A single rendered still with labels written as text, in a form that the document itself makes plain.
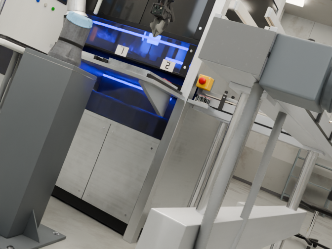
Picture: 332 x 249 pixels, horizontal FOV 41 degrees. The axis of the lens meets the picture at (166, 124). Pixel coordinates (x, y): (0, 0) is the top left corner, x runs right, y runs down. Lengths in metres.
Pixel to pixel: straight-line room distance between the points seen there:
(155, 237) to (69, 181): 2.01
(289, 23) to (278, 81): 11.47
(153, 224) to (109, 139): 1.87
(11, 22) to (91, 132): 0.79
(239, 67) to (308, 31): 11.42
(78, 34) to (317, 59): 1.38
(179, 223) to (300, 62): 0.35
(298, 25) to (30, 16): 9.98
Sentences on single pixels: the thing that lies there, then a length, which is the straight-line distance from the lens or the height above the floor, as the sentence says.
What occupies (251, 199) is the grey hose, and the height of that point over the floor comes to 0.60.
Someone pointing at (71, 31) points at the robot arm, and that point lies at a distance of 2.01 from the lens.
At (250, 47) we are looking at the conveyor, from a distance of 0.82.
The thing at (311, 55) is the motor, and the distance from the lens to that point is 0.80.
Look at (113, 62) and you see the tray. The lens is 2.32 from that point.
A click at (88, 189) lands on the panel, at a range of 2.73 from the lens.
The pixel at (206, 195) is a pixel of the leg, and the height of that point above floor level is 0.59.
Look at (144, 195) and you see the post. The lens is 2.53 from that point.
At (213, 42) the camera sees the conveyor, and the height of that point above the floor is 0.88.
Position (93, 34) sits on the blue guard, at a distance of 2.94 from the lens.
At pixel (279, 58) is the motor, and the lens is 0.81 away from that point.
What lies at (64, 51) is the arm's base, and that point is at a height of 0.83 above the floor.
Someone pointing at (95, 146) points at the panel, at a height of 0.41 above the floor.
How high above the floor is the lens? 0.71
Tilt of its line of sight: level
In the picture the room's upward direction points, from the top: 21 degrees clockwise
